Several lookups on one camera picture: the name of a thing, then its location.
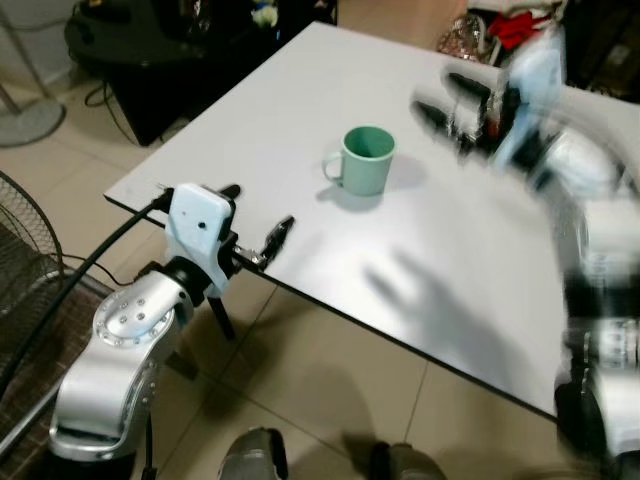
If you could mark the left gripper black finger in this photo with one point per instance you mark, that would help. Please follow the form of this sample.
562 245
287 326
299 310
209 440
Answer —
279 237
229 191

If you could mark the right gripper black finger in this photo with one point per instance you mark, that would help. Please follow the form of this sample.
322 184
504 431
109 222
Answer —
472 90
442 118

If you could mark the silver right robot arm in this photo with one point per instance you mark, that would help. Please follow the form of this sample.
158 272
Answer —
600 260

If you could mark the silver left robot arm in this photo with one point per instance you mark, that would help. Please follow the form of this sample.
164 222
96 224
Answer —
125 340

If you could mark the glittery patterned bag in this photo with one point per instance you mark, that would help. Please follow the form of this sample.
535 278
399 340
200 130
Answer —
462 38

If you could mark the black table leg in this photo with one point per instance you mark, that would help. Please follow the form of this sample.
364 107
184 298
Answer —
221 318

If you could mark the red cloth item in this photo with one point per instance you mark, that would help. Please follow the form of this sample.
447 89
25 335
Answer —
515 28

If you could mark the green ceramic mug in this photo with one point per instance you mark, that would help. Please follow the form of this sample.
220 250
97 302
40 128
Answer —
365 170

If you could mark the dark cluttered shelf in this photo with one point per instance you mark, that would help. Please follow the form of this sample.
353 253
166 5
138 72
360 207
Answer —
600 40

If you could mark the black round furniture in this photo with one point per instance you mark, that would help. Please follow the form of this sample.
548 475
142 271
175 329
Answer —
180 50

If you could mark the small white yellow toy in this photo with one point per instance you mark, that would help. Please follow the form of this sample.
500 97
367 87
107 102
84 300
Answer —
265 12

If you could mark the grey left robot foot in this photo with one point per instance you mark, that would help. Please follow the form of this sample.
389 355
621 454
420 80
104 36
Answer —
255 455

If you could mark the grey robot foot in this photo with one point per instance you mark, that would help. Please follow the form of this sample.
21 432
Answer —
405 462
255 455

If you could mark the white standing fan base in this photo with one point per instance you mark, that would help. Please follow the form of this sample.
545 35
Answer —
25 120

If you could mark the grey right robot foot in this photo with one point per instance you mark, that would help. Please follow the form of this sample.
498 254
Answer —
405 462

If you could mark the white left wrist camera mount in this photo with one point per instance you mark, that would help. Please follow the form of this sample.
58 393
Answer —
198 222

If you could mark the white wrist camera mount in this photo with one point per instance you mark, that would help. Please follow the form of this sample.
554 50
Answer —
530 95
198 222

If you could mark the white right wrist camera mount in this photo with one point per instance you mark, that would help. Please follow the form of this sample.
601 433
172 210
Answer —
530 95

